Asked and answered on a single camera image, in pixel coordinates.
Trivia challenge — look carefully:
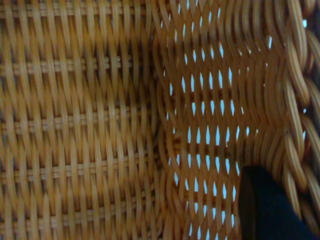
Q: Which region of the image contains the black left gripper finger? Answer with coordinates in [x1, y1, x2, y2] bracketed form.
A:
[237, 165, 320, 240]

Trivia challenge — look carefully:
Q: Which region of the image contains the light brown wicker basket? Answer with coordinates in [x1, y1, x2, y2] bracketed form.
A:
[0, 0, 320, 240]

